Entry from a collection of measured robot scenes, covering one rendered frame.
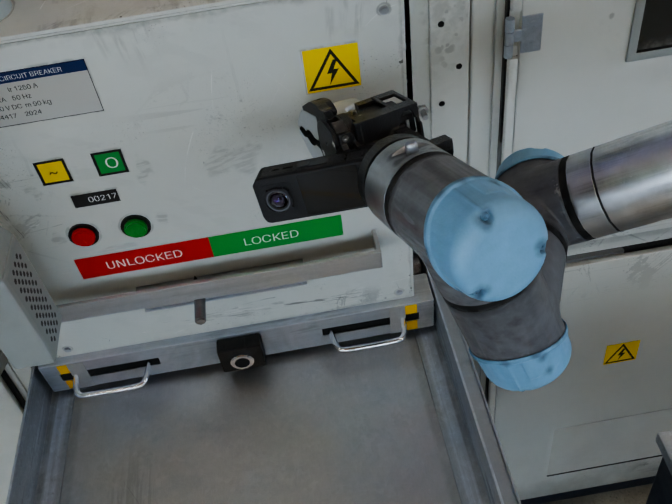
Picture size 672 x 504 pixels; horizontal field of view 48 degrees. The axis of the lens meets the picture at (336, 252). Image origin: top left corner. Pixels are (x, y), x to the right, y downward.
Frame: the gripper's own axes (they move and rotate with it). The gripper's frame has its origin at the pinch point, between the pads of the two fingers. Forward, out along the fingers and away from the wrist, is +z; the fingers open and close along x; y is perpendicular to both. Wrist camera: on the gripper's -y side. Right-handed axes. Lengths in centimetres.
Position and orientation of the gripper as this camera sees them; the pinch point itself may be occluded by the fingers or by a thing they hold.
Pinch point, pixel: (301, 124)
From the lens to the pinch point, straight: 80.1
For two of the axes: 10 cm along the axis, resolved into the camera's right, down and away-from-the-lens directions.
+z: -3.6, -4.0, 8.4
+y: 9.1, -3.5, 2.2
